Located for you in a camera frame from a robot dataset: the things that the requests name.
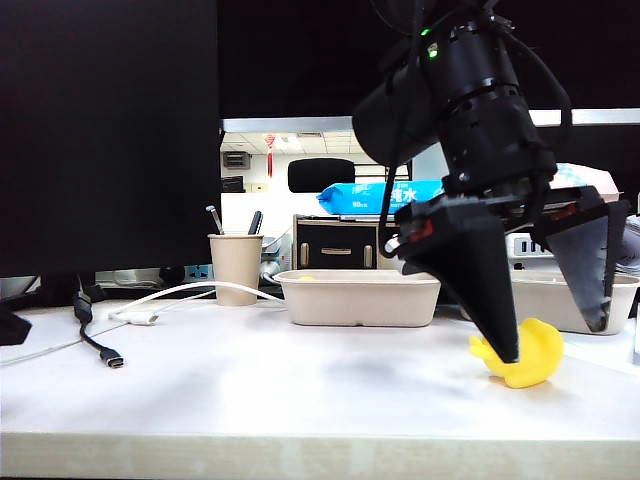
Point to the wooden desk shelf organiser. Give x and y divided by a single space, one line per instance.
330 250

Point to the black monitor with silver edge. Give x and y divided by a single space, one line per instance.
290 55

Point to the dark background screen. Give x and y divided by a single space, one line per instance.
600 145

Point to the grey folded cloth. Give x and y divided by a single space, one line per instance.
632 250

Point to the large black monitor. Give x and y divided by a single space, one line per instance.
110 135

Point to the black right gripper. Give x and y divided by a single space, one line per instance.
520 195

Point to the brown paper cup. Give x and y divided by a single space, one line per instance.
236 272

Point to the blue wet wipes pack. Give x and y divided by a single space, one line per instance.
360 197

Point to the blue white power socket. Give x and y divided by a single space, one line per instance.
200 273

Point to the red hanging knot ornament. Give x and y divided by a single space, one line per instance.
270 150

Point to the silver pen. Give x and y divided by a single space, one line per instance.
216 222

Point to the beige paper pulp box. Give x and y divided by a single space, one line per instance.
545 305
360 300

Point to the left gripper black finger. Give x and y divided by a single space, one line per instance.
12 325

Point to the yellow rubber duck wide body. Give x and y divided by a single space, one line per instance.
542 350

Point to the black office chair headrest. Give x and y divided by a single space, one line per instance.
321 175

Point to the black monitor stand base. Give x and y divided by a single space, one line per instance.
60 291

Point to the white USB power strip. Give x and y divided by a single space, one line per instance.
525 246

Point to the yellow rubber duck head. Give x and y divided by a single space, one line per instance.
307 277

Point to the black round object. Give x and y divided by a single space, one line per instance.
172 274

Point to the black pen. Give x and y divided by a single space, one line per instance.
255 222

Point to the pink tissue pack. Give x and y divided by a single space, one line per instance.
590 175

